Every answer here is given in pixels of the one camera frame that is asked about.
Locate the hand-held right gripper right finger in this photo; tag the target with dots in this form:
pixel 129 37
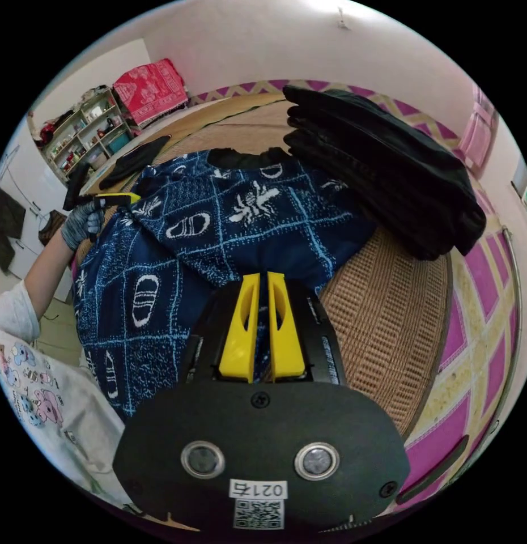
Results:
pixel 287 340

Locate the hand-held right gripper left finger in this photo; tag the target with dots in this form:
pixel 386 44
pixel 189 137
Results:
pixel 239 335

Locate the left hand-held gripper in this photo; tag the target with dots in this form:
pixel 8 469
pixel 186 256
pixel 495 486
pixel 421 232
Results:
pixel 93 208

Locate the blue patterned long sleeve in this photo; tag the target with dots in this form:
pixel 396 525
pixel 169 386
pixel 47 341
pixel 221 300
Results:
pixel 229 212

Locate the person's left forearm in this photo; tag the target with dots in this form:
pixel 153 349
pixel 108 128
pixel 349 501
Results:
pixel 51 276

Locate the person's left hand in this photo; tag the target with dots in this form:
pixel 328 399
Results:
pixel 78 223

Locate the black garment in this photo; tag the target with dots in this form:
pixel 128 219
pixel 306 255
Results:
pixel 134 163

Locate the white open shelf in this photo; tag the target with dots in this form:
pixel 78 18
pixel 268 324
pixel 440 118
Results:
pixel 85 131

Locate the white cupboard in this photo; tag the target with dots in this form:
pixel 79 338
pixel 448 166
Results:
pixel 21 199

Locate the bed with woven mat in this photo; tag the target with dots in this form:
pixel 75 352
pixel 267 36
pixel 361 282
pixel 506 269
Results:
pixel 386 306

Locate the red patterned blanket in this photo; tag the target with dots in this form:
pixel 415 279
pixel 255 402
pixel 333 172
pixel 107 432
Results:
pixel 151 91

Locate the pile of black clothes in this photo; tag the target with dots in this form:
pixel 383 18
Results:
pixel 386 170

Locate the person's body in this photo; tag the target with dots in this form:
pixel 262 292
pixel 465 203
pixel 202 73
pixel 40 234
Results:
pixel 38 391

